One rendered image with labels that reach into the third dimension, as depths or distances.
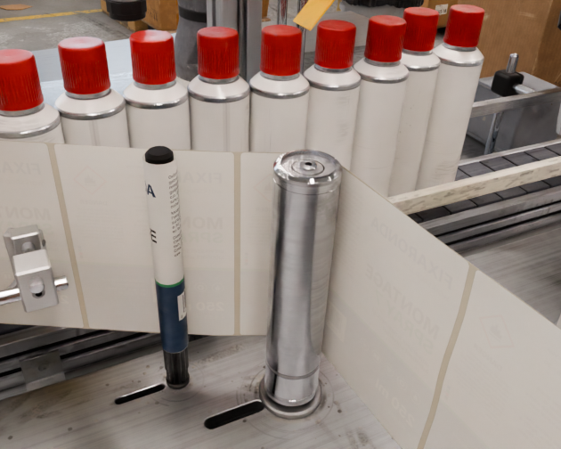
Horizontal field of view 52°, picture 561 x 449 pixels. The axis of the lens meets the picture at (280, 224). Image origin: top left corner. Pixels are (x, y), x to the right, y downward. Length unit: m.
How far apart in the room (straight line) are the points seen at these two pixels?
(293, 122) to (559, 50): 0.66
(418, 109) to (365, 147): 0.07
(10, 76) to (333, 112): 0.26
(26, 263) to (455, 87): 0.43
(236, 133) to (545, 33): 0.67
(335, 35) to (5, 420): 0.38
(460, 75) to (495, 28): 0.53
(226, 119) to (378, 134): 0.15
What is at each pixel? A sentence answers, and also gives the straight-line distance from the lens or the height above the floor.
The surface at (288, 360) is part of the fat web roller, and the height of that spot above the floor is 0.93.
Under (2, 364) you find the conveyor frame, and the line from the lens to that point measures 0.52.
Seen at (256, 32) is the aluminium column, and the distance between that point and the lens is 0.63.
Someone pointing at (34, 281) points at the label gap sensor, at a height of 1.01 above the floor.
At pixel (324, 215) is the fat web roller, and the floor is 1.05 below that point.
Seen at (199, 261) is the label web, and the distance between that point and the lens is 0.38.
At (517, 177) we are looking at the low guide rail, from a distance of 0.70.
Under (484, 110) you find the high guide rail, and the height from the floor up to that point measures 0.95.
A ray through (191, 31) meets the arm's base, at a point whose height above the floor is 0.97.
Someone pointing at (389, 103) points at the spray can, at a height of 1.02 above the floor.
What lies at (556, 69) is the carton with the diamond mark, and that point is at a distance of 1.09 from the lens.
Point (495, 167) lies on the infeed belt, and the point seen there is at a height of 0.88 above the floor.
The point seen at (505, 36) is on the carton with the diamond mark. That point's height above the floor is 0.94.
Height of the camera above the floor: 1.21
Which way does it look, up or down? 34 degrees down
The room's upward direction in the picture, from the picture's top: 3 degrees clockwise
